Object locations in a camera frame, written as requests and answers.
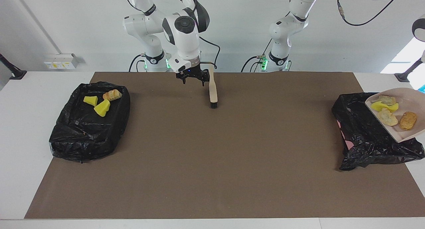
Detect beige hand brush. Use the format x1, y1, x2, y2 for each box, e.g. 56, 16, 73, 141
208, 68, 218, 109

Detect striped orange bread piece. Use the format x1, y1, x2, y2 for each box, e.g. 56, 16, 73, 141
103, 89, 123, 101

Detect green and yellow sponge piece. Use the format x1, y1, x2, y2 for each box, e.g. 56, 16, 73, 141
94, 99, 111, 117

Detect yellow sponge block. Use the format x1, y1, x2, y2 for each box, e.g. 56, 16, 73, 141
371, 102, 399, 113

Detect pale bread piece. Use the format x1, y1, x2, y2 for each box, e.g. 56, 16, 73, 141
377, 108, 398, 127
379, 95, 397, 106

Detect brown bread piece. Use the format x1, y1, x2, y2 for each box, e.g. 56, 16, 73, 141
399, 111, 418, 131

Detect beige plastic dustpan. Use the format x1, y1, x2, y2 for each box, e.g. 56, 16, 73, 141
365, 88, 425, 143

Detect black bag lined pink bin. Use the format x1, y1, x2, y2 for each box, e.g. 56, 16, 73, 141
331, 92, 425, 171

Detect brown table mat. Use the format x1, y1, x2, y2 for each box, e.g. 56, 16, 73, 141
24, 72, 425, 219

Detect black clamp stand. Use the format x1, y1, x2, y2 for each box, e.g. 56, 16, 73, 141
394, 55, 425, 82
0, 54, 27, 80

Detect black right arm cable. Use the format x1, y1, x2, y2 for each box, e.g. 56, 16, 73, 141
199, 36, 221, 70

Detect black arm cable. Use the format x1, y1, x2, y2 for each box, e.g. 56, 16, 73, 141
337, 0, 404, 26
199, 36, 221, 70

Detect black left base cable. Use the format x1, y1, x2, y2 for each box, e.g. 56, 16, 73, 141
241, 40, 276, 72

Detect black base cable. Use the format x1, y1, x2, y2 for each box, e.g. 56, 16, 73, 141
241, 40, 276, 72
129, 54, 146, 72

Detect black right base cable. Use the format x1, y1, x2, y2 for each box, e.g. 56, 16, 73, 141
129, 54, 146, 72

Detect white wall power strip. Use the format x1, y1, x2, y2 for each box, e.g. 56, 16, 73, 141
44, 54, 80, 70

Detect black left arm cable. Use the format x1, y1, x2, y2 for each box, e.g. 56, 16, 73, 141
337, 0, 404, 26

